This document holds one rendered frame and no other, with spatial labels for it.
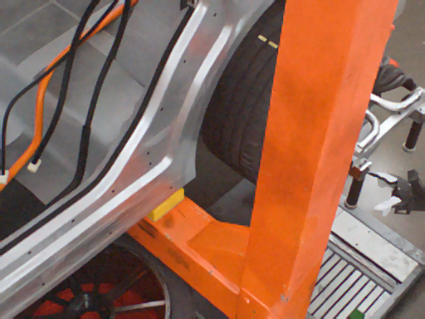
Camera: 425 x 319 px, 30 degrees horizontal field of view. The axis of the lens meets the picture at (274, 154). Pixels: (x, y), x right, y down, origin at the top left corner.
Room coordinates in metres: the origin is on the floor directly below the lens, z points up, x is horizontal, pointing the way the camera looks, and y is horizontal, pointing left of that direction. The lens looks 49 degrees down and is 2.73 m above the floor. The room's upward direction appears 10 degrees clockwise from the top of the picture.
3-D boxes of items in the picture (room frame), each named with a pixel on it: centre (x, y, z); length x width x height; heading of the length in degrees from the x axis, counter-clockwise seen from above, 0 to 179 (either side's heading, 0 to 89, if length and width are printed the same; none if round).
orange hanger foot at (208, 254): (1.44, 0.21, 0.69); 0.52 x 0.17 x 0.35; 58
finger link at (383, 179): (1.67, -0.35, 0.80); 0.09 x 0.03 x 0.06; 63
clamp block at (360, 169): (1.61, -0.24, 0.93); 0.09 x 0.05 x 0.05; 58
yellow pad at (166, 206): (1.53, 0.35, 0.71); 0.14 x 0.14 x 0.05; 58
